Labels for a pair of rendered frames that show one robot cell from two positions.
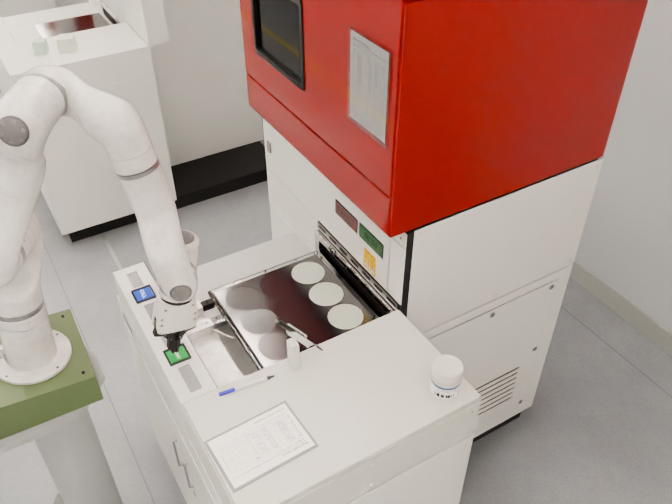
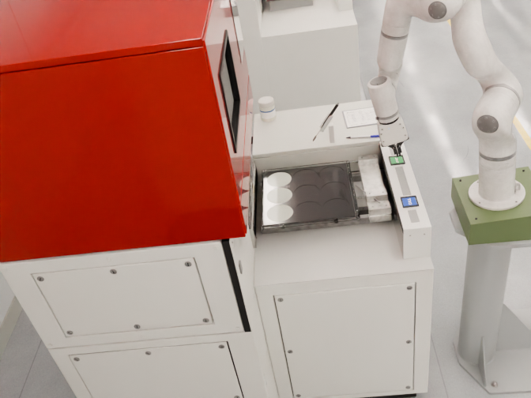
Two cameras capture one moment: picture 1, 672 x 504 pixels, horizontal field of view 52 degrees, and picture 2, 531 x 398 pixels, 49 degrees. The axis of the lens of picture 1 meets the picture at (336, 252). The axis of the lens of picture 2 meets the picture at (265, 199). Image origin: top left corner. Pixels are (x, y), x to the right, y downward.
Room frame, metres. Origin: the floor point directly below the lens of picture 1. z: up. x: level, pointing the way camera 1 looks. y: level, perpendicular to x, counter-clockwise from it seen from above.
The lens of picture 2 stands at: (2.94, 1.09, 2.30)
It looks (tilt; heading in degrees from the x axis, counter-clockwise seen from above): 38 degrees down; 218
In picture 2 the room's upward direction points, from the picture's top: 10 degrees counter-clockwise
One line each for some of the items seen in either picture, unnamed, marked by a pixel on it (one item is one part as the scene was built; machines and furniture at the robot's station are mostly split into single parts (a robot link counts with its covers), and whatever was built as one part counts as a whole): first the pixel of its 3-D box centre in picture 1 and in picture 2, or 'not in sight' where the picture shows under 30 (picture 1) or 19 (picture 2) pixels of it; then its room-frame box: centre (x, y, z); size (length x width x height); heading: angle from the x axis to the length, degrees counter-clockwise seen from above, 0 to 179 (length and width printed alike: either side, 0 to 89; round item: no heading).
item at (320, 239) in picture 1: (353, 280); (254, 201); (1.52, -0.05, 0.89); 0.44 x 0.02 x 0.10; 31
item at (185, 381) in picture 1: (164, 342); (402, 194); (1.27, 0.47, 0.89); 0.55 x 0.09 x 0.14; 31
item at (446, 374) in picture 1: (445, 378); (267, 109); (1.04, -0.26, 1.01); 0.07 x 0.07 x 0.10
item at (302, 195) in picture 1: (327, 214); (243, 205); (1.68, 0.03, 1.02); 0.82 x 0.03 x 0.40; 31
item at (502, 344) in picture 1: (405, 316); (189, 324); (1.86, -0.27, 0.41); 0.82 x 0.71 x 0.82; 31
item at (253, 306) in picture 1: (293, 307); (306, 193); (1.40, 0.12, 0.90); 0.34 x 0.34 x 0.01; 31
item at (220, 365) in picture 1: (210, 354); (374, 189); (1.25, 0.34, 0.87); 0.36 x 0.08 x 0.03; 31
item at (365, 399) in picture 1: (333, 418); (324, 138); (1.02, 0.01, 0.89); 0.62 x 0.35 x 0.14; 121
